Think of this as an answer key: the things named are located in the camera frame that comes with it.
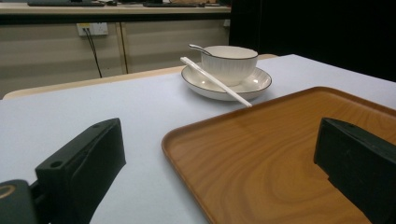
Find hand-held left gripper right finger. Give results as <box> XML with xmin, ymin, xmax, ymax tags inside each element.
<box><xmin>313</xmin><ymin>117</ymin><xmax>396</xmax><ymax>224</ymax></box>

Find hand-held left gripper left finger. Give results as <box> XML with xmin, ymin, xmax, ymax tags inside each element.
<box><xmin>35</xmin><ymin>117</ymin><xmax>127</xmax><ymax>224</ymax></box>

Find wooden tray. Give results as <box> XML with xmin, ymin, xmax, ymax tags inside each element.
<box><xmin>161</xmin><ymin>86</ymin><xmax>396</xmax><ymax>224</ymax></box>

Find white dark-rimmed plate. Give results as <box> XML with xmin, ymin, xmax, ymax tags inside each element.
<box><xmin>180</xmin><ymin>63</ymin><xmax>273</xmax><ymax>102</ymax></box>

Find white chopstick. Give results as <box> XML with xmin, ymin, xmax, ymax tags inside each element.
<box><xmin>179</xmin><ymin>56</ymin><xmax>253</xmax><ymax>108</ymax></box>
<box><xmin>180</xmin><ymin>57</ymin><xmax>252</xmax><ymax>108</ymax></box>

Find white ribbed bowl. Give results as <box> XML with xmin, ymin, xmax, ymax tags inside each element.
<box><xmin>200</xmin><ymin>45</ymin><xmax>259</xmax><ymax>88</ymax></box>

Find white table mat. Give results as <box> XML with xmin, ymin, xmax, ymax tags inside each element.
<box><xmin>0</xmin><ymin>53</ymin><xmax>396</xmax><ymax>224</ymax></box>

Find long beige desk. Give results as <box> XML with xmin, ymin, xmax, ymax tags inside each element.
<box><xmin>0</xmin><ymin>2</ymin><xmax>232</xmax><ymax>26</ymax></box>

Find black keyboard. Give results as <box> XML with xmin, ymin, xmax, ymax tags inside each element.
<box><xmin>143</xmin><ymin>1</ymin><xmax>206</xmax><ymax>8</ymax></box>
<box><xmin>27</xmin><ymin>0</ymin><xmax>106</xmax><ymax>7</ymax></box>

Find black power cable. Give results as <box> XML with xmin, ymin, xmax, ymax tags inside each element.
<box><xmin>83</xmin><ymin>27</ymin><xmax>104</xmax><ymax>78</ymax></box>

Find white wall socket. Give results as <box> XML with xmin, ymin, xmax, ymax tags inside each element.
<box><xmin>77</xmin><ymin>21</ymin><xmax>109</xmax><ymax>37</ymax></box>

